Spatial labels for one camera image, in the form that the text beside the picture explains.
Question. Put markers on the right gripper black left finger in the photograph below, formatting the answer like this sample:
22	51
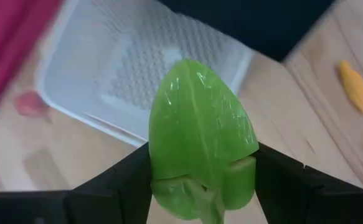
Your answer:
106	202

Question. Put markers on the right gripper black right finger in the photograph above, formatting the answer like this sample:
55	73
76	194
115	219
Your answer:
293	199

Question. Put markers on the green ridged toy fruit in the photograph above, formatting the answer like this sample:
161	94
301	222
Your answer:
196	124

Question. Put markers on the pink textured toy ball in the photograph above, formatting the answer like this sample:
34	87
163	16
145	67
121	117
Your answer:
31	104

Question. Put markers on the yellow toy banana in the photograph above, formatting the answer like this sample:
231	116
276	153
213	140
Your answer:
357	88

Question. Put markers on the white perforated plastic basket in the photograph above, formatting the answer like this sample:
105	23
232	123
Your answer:
106	68

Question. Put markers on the navy blue folded cloth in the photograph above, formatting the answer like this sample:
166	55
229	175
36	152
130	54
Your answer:
256	21

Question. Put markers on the magenta cloth napkin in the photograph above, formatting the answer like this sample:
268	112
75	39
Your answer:
7	40

